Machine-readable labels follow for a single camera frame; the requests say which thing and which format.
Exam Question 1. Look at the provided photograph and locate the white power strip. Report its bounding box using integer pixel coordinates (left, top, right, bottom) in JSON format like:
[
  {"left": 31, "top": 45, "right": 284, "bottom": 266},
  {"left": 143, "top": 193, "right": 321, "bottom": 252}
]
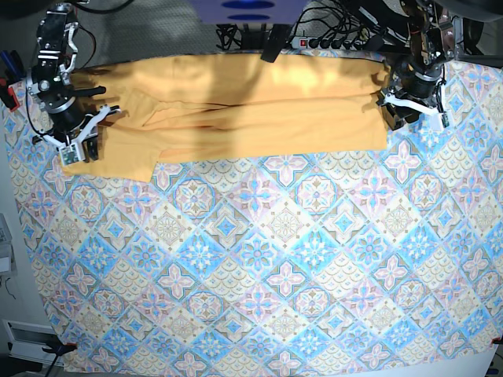
[{"left": 290, "top": 37, "right": 351, "bottom": 49}]

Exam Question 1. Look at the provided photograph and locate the white rail bottom-left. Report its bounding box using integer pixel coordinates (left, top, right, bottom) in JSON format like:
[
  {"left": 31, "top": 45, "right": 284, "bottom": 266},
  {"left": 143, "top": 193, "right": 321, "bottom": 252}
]
[{"left": 1, "top": 320, "right": 59, "bottom": 365}]

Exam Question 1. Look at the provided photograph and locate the patterned blue tablecloth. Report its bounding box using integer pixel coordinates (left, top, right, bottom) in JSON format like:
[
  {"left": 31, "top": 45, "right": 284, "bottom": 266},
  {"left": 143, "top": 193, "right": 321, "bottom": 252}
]
[{"left": 1, "top": 63, "right": 502, "bottom": 376}]

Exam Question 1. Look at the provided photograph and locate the white box left edge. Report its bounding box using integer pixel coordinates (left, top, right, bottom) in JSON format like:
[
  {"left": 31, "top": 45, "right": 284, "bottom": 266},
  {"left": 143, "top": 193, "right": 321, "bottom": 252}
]
[{"left": 0, "top": 214, "right": 17, "bottom": 277}]

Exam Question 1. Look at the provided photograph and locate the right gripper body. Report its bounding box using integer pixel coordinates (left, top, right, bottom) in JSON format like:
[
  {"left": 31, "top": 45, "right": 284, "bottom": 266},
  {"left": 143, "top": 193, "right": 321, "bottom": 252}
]
[{"left": 31, "top": 102, "right": 121, "bottom": 165}]

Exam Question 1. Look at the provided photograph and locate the orange black clamp bottom-left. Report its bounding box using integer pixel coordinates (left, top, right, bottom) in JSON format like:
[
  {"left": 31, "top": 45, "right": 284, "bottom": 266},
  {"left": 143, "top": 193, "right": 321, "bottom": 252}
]
[{"left": 42, "top": 342, "right": 77, "bottom": 357}]

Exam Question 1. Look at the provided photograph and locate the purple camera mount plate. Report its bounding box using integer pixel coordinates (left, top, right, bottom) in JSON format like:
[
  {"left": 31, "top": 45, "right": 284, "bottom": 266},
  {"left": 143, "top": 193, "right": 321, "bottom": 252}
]
[{"left": 189, "top": 0, "right": 307, "bottom": 24}]

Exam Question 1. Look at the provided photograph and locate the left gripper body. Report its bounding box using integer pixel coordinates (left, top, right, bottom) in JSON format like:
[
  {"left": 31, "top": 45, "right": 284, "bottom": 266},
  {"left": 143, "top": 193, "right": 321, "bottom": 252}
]
[{"left": 377, "top": 64, "right": 450, "bottom": 128}]

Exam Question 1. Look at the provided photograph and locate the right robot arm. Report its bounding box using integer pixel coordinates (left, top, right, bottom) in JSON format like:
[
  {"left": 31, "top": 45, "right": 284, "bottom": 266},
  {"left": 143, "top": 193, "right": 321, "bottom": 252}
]
[{"left": 26, "top": 2, "right": 120, "bottom": 167}]

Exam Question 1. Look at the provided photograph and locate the black table clamp top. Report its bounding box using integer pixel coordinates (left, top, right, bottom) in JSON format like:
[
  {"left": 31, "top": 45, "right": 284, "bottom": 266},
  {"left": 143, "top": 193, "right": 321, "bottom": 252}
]
[{"left": 261, "top": 24, "right": 291, "bottom": 63}]

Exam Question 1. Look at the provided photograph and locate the red clamp right edge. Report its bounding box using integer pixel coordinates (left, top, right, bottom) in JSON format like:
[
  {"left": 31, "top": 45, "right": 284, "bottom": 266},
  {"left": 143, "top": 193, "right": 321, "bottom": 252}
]
[{"left": 491, "top": 338, "right": 503, "bottom": 346}]

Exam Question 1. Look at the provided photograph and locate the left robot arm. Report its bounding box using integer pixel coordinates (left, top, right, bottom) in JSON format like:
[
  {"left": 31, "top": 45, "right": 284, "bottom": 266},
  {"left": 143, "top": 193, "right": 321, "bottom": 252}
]
[{"left": 376, "top": 1, "right": 456, "bottom": 131}]

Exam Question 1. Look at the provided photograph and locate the yellow T-shirt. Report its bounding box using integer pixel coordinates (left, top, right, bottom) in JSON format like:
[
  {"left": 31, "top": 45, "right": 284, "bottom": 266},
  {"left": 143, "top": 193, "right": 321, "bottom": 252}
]
[{"left": 64, "top": 53, "right": 387, "bottom": 181}]

